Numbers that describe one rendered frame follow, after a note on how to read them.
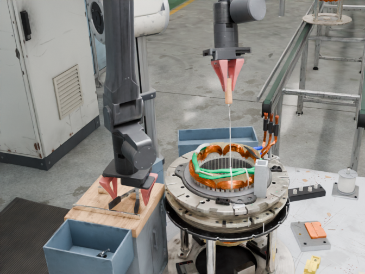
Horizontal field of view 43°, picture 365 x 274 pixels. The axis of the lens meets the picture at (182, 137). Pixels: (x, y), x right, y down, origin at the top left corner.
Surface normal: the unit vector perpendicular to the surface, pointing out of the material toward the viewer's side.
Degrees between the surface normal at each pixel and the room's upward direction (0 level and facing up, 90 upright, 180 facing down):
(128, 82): 99
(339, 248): 0
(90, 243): 90
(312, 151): 0
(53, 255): 90
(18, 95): 90
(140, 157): 93
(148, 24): 108
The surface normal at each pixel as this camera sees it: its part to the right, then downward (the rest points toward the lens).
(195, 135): 0.02, 0.46
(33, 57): 0.94, 0.12
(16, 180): -0.04, -0.89
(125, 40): 0.54, 0.49
